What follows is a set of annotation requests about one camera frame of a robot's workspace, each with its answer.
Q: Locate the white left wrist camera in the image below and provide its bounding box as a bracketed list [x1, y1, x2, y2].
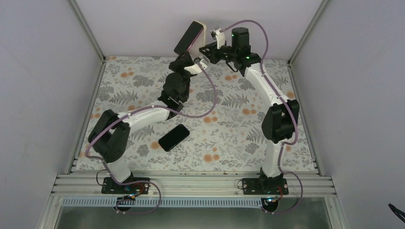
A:
[184, 57, 208, 76]

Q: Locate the aluminium frame post right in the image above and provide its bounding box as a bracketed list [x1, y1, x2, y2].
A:
[288, 0, 330, 67]

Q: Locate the beige phone case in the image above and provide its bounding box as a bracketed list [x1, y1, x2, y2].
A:
[188, 20, 207, 57]

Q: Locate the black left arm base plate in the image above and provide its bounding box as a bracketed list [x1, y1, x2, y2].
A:
[101, 177, 150, 195]

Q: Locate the slotted grey cable duct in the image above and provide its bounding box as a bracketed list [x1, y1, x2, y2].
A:
[61, 197, 262, 208]

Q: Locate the aluminium front rail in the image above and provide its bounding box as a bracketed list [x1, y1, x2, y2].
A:
[51, 171, 336, 198]

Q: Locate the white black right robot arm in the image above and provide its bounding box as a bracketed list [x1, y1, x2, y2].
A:
[199, 27, 299, 194]

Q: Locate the aluminium frame post left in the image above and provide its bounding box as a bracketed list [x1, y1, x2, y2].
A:
[68, 0, 106, 62]

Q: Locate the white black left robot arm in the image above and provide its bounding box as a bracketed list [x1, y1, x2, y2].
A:
[88, 52, 196, 193]

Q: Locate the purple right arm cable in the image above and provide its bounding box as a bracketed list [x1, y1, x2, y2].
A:
[220, 19, 304, 215]

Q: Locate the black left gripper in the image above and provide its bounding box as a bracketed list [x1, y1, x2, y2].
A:
[169, 48, 194, 100]

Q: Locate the black object at edge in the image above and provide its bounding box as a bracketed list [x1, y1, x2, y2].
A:
[388, 203, 405, 223]

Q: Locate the floral patterned table mat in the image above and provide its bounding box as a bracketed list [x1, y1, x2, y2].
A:
[75, 56, 317, 173]

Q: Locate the aluminium frame post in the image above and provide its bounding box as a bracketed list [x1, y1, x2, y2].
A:
[288, 0, 330, 67]
[68, 0, 106, 62]

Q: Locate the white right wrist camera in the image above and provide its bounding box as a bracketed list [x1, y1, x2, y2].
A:
[211, 28, 226, 49]

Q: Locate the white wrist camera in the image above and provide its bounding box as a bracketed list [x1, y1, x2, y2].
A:
[211, 28, 226, 49]
[184, 57, 208, 76]

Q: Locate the black smartphone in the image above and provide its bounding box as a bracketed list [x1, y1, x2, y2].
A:
[158, 124, 190, 152]
[174, 21, 204, 55]

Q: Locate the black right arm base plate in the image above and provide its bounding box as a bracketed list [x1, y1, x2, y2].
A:
[236, 178, 289, 195]

